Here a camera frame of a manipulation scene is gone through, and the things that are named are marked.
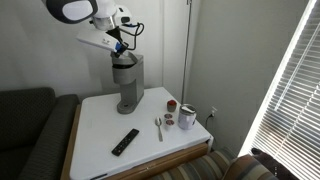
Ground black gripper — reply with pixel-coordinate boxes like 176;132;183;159
107;28;130;58

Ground grey coffee machine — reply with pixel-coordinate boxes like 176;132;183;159
111;53;145;115

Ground thin metal pole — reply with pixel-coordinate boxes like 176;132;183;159
180;0;194;104

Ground small red topped cup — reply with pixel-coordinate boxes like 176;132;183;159
166;99;178;113

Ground metal spoon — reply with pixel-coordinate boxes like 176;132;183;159
154;116;164;143

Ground wooden side table white top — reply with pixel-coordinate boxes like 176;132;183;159
60;87;214;180

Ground black remote control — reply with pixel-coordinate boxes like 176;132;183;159
111;128;140;158

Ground dark grey couch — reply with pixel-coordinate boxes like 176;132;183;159
0;87;81;180

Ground striped upholstered armchair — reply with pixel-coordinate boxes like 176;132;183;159
146;148;279;180

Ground white window blinds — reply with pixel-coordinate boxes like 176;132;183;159
250;0;320;180

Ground dark brown fuzzy blanket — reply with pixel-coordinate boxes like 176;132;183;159
251;147;301;180

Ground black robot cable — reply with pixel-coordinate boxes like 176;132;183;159
118;21;145;52

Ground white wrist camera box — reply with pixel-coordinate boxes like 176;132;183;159
116;6;133;25

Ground black power cable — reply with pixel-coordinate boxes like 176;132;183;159
204;113;215;132

